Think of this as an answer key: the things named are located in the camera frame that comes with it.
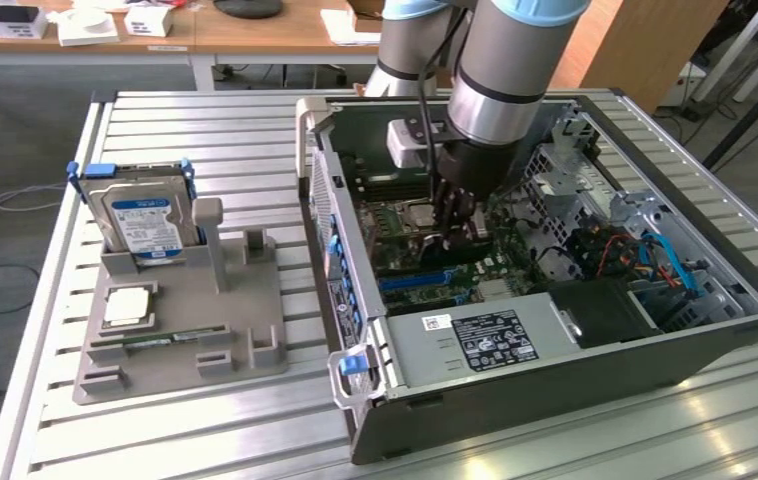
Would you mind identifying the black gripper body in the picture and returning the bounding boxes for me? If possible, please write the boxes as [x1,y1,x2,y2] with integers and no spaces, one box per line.
[435,138,521,201]

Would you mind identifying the grey floor cable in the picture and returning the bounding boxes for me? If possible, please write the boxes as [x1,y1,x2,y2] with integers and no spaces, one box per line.
[0,180,72,212]

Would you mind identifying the grey power supply unit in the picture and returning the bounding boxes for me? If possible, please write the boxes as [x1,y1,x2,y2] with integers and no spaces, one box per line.
[372,292,584,396]

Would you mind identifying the hard disk in blue caddy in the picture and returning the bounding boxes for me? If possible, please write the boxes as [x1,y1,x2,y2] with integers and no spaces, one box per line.
[64,158,194,266]

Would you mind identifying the black plastic shroud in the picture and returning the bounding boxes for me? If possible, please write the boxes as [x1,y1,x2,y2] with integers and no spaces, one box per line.
[547,278,661,350]

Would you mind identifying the green motherboard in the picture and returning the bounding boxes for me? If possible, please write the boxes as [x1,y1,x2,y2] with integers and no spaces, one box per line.
[350,169,547,319]

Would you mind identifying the perforated metal disk bay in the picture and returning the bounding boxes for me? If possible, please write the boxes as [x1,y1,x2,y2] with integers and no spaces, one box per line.
[524,113,627,241]

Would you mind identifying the green RAM stick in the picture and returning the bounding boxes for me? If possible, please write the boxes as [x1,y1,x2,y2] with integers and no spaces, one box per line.
[121,329,226,347]

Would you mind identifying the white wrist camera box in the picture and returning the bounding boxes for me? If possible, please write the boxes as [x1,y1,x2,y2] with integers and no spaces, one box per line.
[384,118,451,170]

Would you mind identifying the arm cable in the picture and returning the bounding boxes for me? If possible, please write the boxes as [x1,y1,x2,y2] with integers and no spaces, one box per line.
[415,8,475,167]

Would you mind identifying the light blue data wire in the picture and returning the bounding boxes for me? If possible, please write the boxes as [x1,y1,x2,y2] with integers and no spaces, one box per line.
[641,232,711,301]

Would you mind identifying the white box with red dot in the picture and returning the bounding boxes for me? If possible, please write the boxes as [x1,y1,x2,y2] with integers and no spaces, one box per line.
[656,62,708,109]

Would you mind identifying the multicolour power wire bundle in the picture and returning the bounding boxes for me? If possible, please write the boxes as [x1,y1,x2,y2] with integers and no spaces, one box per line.
[577,227,680,289]

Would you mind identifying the white box with black lid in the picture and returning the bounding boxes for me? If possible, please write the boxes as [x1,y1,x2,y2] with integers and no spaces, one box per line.
[0,2,50,40]

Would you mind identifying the blue expansion slot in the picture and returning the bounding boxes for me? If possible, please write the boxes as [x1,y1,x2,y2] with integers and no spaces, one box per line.
[377,269,459,294]

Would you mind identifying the wooden cabinet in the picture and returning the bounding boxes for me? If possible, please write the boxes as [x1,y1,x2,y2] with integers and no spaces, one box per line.
[541,0,731,114]

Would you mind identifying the white printed carton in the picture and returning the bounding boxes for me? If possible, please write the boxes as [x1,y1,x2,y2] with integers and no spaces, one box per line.
[122,3,174,39]

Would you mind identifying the silver chipset heatsink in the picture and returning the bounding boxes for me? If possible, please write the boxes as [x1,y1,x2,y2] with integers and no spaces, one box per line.
[476,280,521,302]

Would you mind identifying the white round device on box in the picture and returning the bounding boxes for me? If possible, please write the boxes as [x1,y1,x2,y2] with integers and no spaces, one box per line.
[48,7,120,47]

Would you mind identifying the black metal pole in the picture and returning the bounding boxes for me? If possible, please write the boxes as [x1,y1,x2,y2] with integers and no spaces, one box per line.
[701,47,758,170]

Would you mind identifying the brown cardboard box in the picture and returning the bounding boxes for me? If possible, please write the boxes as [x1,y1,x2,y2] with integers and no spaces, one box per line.
[344,0,387,21]

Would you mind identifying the metal CPU socket frame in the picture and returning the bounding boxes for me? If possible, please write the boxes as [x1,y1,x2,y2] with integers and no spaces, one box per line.
[391,197,437,239]

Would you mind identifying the graphics card with black cooler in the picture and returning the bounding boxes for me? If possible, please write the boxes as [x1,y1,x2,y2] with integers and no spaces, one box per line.
[415,230,495,269]

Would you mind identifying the black round object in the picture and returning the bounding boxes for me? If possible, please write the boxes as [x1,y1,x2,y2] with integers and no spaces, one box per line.
[212,0,284,20]

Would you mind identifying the blue card retainer clips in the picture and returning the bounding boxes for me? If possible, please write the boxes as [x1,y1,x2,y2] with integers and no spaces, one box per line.
[324,232,362,326]

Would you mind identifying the grey parts rack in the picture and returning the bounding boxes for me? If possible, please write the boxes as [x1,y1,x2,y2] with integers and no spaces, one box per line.
[70,197,290,406]

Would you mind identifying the black open PC case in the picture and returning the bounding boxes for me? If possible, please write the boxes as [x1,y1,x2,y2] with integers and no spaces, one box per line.
[292,88,758,466]

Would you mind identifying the stack of white papers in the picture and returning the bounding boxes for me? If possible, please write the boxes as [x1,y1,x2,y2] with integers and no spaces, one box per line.
[321,7,381,47]

